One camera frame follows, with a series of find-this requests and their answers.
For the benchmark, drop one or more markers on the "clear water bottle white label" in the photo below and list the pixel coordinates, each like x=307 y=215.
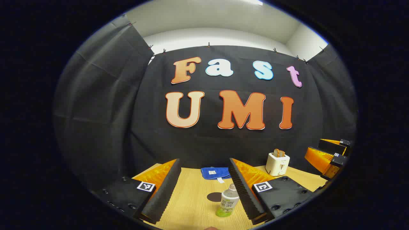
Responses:
x=227 y=199

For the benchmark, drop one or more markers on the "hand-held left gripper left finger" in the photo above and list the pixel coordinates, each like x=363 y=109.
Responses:
x=166 y=191

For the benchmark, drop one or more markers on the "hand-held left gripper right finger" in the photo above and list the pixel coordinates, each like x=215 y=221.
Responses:
x=243 y=191

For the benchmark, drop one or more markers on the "blue folded towel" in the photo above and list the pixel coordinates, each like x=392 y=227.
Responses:
x=214 y=172

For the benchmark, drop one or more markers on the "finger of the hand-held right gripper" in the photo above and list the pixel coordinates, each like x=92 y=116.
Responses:
x=334 y=145
x=322 y=161

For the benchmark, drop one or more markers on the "black backdrop cloth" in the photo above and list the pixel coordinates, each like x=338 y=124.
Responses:
x=223 y=143

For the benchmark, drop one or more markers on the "cream white toaster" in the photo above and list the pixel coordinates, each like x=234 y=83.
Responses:
x=277 y=165

